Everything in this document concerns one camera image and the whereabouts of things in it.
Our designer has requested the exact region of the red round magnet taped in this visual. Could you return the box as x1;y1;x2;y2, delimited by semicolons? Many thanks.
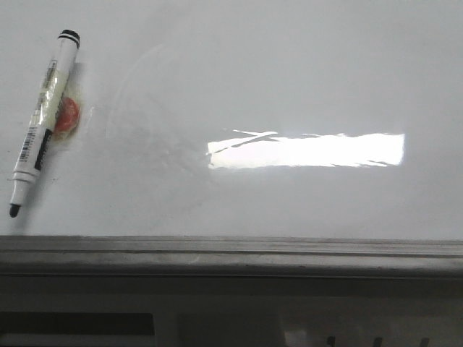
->
54;97;80;133

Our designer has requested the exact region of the white black dry-erase marker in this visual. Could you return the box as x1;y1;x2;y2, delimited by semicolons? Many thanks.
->
9;29;81;218

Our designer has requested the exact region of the white slotted appliance panel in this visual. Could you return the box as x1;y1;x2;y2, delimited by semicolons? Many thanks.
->
1;276;462;346

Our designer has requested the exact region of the white whiteboard with aluminium frame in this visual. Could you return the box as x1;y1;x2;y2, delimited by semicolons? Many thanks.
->
1;1;462;278

